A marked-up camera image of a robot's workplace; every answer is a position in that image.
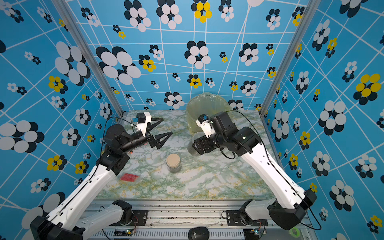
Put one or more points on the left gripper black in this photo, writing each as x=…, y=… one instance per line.
x=154, y=142

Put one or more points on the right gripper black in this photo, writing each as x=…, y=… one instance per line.
x=204, y=140

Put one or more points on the clear plastic tea jar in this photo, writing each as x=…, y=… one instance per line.
x=192, y=146

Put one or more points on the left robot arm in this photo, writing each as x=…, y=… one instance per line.
x=63, y=222

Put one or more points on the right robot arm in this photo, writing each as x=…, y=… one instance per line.
x=291, y=202

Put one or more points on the jar with wooden lid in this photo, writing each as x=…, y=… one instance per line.
x=173, y=162

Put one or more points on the small red packet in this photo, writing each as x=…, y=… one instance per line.
x=129, y=177

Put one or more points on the right circuit board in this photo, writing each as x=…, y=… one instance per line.
x=251, y=234

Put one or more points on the circuit board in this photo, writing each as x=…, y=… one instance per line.
x=251, y=234
x=124, y=233

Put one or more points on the left circuit board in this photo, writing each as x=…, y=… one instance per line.
x=124, y=233

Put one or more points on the green tape roll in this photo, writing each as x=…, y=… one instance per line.
x=295, y=233

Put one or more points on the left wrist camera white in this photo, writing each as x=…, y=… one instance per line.
x=141, y=122

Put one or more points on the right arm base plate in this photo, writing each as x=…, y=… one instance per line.
x=235, y=218

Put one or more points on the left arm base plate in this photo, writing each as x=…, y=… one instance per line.
x=137, y=218

